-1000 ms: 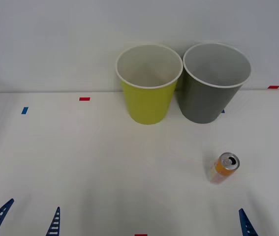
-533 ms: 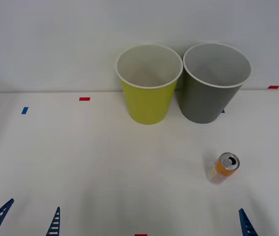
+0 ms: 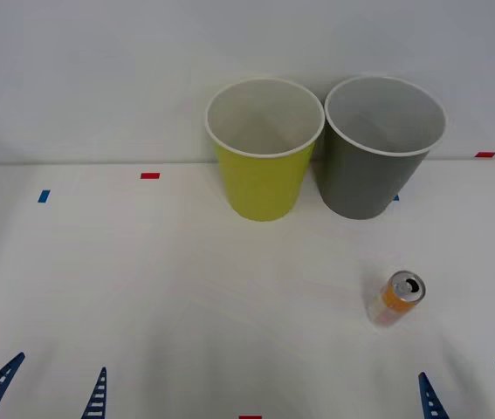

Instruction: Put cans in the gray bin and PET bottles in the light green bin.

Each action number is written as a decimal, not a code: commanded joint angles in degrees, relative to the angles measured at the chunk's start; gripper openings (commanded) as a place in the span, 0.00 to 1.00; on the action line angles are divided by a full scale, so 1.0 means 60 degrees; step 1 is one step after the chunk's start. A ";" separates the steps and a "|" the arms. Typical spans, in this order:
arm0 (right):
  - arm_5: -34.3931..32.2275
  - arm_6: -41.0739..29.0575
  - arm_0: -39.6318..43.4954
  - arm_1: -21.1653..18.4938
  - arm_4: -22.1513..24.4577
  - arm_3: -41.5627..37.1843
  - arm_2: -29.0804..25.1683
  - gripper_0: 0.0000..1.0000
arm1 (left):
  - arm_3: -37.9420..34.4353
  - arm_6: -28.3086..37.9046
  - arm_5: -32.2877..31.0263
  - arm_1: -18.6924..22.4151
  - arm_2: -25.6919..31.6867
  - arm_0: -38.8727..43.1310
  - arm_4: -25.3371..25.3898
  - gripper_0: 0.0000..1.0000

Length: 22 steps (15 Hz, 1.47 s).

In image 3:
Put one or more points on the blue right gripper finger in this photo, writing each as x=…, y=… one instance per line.
x=430, y=401

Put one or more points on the orange and white drink can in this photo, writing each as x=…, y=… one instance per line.
x=393, y=301

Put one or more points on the grey plastic waste bin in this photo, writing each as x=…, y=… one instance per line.
x=360, y=183

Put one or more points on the yellow-green plastic waste bin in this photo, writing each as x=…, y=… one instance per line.
x=262, y=183

